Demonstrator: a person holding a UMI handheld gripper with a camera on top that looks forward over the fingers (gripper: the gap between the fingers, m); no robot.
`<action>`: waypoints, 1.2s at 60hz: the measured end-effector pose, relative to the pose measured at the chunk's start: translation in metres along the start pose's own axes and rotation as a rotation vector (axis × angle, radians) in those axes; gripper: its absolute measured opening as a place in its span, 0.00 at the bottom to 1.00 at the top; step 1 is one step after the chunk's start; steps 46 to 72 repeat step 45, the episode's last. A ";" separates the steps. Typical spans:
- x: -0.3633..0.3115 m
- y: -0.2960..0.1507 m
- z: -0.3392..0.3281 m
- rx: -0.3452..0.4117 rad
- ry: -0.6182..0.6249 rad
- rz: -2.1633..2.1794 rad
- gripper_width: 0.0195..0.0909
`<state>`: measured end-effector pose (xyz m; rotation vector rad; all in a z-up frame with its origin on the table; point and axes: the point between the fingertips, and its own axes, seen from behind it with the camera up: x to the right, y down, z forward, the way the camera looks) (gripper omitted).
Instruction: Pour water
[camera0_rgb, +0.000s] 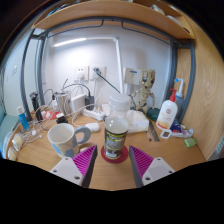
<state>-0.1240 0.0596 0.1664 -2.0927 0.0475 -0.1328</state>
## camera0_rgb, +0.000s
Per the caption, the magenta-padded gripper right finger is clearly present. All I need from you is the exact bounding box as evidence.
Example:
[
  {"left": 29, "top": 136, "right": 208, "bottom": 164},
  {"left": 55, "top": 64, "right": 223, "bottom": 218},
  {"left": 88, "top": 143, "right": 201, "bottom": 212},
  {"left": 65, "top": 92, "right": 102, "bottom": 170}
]
[{"left": 128, "top": 144, "right": 176, "bottom": 188}]

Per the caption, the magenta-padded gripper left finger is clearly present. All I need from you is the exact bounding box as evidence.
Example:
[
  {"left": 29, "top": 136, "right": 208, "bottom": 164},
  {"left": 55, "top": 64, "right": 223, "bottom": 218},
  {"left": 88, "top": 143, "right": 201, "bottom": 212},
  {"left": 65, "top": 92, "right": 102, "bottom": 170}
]
[{"left": 49, "top": 144, "right": 99, "bottom": 188}]

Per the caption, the clear bottle with dark label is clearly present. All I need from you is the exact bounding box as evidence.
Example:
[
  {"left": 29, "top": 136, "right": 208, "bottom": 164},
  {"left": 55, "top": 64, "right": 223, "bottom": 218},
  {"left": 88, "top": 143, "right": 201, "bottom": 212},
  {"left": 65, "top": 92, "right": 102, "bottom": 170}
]
[{"left": 103, "top": 93, "right": 132, "bottom": 160}]

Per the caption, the white mug with blue pattern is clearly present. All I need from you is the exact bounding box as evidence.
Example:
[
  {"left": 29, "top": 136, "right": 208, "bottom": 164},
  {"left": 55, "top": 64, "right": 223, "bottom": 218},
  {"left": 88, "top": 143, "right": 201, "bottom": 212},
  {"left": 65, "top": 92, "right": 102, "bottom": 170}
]
[{"left": 47, "top": 122, "right": 92, "bottom": 159}]

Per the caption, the small white square tag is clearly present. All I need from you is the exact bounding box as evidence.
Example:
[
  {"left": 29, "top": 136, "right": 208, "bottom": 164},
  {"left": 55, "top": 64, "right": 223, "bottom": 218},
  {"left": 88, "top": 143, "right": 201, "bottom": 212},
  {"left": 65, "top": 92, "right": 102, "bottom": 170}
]
[{"left": 159, "top": 129, "right": 173, "bottom": 139}]

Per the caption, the metal ruler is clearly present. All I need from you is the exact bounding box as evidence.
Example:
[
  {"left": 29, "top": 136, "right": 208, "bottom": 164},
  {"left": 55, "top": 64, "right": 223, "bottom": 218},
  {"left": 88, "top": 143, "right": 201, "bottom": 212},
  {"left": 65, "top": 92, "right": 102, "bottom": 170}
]
[{"left": 148, "top": 119, "right": 161, "bottom": 143}]

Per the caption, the small green box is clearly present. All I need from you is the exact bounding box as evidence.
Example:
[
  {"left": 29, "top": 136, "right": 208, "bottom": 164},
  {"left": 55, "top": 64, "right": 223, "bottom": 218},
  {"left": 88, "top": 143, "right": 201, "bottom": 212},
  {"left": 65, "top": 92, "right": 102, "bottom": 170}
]
[{"left": 183, "top": 137, "right": 198, "bottom": 148}]

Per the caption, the white tube with coloured print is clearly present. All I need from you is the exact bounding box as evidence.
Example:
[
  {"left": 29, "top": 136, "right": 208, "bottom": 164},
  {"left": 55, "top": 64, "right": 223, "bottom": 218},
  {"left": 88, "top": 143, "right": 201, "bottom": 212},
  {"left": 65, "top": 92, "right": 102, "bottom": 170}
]
[{"left": 169, "top": 128, "right": 194, "bottom": 139}]

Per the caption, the small white oval case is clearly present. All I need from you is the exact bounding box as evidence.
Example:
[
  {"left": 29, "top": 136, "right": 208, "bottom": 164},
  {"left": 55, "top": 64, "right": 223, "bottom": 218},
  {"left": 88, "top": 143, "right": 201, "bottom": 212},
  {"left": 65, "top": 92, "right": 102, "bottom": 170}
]
[{"left": 84, "top": 122, "right": 101, "bottom": 132}]

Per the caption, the white soft tissue pack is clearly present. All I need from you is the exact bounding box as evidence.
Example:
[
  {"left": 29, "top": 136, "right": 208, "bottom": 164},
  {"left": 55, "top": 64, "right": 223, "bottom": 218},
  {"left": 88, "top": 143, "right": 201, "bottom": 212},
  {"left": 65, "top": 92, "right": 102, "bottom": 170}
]
[{"left": 126, "top": 109, "right": 150, "bottom": 134}]

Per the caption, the small black box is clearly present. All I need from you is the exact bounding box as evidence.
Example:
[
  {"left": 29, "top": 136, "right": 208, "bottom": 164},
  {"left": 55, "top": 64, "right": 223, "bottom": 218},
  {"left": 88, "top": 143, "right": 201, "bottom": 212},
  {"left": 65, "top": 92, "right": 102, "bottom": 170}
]
[{"left": 55, "top": 114, "right": 69, "bottom": 124}]

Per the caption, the dark green round container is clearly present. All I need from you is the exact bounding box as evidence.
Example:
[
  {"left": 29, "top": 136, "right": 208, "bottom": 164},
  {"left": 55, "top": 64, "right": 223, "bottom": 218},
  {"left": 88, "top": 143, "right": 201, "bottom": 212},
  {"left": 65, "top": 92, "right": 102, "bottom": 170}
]
[{"left": 146, "top": 107, "right": 161, "bottom": 122}]

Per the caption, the white pump bottle red top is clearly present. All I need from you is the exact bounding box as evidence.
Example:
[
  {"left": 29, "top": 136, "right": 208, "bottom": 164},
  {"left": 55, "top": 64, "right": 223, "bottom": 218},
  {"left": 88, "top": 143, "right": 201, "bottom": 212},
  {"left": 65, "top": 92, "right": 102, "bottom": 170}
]
[{"left": 155, "top": 88, "right": 179, "bottom": 132}]

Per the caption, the small cream roll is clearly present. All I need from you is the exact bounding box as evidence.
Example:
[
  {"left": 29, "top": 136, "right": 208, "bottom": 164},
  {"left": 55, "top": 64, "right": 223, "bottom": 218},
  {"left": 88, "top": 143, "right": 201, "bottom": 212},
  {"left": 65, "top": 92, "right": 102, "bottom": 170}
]
[
  {"left": 7, "top": 146, "right": 18, "bottom": 162},
  {"left": 11, "top": 133, "right": 24, "bottom": 149}
]

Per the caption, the white power strip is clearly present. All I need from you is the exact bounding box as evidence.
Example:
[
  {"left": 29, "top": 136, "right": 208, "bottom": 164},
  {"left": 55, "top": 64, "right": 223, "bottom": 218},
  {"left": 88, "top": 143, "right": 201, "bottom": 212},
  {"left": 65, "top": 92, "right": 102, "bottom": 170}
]
[{"left": 82, "top": 108, "right": 107, "bottom": 122}]

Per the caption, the stainless steel cup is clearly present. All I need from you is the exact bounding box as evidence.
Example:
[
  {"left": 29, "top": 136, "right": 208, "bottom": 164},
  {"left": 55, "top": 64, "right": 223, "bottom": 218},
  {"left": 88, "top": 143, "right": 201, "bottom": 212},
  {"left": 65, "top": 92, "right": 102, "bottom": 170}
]
[{"left": 54, "top": 91, "right": 70, "bottom": 116}]

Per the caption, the white rectangular power adapter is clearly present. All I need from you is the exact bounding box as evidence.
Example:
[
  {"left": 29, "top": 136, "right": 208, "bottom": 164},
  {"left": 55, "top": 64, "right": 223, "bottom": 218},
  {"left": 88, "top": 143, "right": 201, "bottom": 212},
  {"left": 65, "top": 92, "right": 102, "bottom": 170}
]
[{"left": 68, "top": 93, "right": 88, "bottom": 114}]

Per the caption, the blue tube with white cap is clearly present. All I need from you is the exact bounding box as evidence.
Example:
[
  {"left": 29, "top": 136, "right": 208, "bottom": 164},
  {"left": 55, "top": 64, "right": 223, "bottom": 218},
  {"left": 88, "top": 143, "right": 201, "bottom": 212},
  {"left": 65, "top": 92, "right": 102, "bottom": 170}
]
[{"left": 15, "top": 105, "right": 30, "bottom": 132}]

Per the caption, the black charger block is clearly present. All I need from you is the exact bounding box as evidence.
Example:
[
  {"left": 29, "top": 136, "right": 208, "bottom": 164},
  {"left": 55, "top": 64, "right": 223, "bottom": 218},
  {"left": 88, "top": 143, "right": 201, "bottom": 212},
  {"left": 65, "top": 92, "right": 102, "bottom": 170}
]
[{"left": 84, "top": 95, "right": 95, "bottom": 111}]

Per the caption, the black electric shaver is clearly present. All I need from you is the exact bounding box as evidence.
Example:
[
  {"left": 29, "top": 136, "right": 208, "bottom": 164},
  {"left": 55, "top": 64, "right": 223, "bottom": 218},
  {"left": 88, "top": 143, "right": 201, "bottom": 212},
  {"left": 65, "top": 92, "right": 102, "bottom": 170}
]
[{"left": 29, "top": 91, "right": 44, "bottom": 122}]

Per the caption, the clear spray bottle white top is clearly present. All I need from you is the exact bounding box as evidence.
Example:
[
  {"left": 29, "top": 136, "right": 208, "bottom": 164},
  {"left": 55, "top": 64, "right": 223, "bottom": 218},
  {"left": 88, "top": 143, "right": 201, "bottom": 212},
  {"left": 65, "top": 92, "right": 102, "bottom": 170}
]
[{"left": 173, "top": 78, "right": 185, "bottom": 118}]

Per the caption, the bed with teal sheet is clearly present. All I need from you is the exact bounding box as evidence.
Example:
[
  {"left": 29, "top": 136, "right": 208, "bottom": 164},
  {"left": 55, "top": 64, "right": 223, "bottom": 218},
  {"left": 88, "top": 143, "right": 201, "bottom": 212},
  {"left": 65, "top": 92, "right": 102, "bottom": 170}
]
[{"left": 0, "top": 114, "right": 18, "bottom": 158}]

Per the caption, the tree creature figurine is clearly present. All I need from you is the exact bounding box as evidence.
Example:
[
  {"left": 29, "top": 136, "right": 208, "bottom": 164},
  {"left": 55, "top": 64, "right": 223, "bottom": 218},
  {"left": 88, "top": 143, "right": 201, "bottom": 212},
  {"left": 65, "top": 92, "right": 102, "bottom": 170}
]
[{"left": 131, "top": 68, "right": 157, "bottom": 114}]

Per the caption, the white LED desk lamp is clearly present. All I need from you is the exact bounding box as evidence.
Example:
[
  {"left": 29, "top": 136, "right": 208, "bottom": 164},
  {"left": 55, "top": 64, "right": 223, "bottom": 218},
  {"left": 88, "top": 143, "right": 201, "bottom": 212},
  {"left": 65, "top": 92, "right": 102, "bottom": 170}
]
[{"left": 52, "top": 35, "right": 125, "bottom": 96}]

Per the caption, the wooden shelf unit with items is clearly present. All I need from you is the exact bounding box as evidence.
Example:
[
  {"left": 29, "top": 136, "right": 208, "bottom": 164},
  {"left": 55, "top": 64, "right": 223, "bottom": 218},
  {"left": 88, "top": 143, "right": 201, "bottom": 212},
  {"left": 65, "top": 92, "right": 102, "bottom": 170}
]
[{"left": 32, "top": 0, "right": 196, "bottom": 40}]

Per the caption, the white box on wall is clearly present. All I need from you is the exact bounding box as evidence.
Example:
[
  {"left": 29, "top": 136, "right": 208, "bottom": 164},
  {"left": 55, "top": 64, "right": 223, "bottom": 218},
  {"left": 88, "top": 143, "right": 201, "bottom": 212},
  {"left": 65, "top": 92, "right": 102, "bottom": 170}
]
[{"left": 124, "top": 67, "right": 143, "bottom": 86}]

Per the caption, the black power cable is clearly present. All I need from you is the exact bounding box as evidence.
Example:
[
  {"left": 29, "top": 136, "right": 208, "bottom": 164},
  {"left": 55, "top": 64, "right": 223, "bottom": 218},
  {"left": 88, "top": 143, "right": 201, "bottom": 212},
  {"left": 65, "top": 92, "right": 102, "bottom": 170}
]
[{"left": 93, "top": 67, "right": 122, "bottom": 94}]

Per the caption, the dark grey metal desk frame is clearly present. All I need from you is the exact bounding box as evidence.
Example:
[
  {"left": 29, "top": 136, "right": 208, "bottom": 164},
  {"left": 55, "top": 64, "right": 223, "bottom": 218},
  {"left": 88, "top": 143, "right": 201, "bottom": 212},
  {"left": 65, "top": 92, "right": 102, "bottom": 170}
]
[{"left": 20, "top": 16, "right": 197, "bottom": 123}]

